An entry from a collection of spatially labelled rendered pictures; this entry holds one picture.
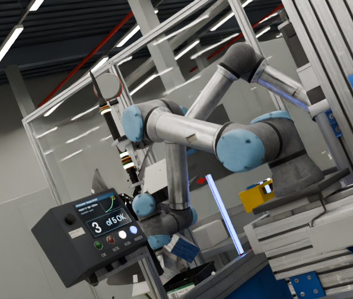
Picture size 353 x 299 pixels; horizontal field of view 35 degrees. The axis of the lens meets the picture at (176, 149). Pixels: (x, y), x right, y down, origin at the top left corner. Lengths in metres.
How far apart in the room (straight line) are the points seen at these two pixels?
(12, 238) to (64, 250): 6.36
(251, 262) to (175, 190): 0.42
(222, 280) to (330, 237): 0.62
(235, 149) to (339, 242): 0.35
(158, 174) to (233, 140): 1.31
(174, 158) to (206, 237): 0.99
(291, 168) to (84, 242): 0.60
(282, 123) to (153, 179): 1.28
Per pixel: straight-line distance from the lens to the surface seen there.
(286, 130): 1.59
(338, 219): 1.42
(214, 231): 2.87
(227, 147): 1.50
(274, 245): 1.66
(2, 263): 7.75
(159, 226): 1.91
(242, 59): 2.09
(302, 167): 1.59
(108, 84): 3.12
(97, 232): 1.52
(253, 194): 2.31
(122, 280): 2.22
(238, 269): 2.06
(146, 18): 8.92
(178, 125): 1.66
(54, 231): 1.49
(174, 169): 1.92
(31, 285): 7.83
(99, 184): 2.61
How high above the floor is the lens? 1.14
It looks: 5 degrees up
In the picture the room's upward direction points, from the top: 23 degrees counter-clockwise
